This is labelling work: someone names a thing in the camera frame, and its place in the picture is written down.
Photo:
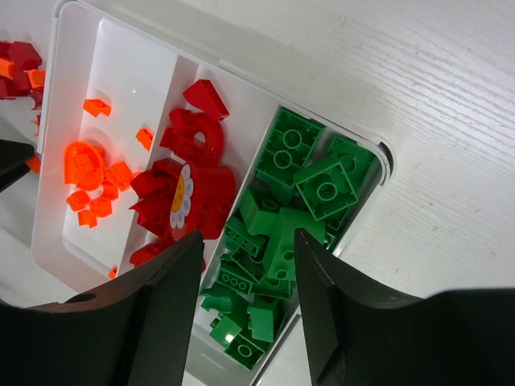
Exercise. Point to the green lego pile in tray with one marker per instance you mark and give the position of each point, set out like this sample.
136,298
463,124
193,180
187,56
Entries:
306,176

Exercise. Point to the red sloped lego brick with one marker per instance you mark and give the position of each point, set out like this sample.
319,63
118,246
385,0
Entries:
203,95

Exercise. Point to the red lego pile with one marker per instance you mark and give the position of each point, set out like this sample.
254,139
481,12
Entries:
21,74

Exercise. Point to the red flower print lego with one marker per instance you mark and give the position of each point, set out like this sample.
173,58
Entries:
175,199

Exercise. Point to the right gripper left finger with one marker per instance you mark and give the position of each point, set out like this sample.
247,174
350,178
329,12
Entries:
132,330

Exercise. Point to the orange dome lego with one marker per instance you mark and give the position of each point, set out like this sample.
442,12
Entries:
84,165

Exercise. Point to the red semicircle lego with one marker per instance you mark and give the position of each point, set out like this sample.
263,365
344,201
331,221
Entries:
194,137

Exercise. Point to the orange lego pile in tray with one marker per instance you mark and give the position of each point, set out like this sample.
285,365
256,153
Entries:
83,220

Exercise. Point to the red arch lego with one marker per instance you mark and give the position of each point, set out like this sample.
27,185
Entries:
149,251

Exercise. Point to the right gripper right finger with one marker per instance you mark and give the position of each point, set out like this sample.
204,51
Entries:
359,331

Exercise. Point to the white three-compartment tray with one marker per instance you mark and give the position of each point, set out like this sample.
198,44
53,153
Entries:
154,126

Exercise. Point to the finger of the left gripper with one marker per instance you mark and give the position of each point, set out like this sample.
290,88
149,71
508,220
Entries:
13,157

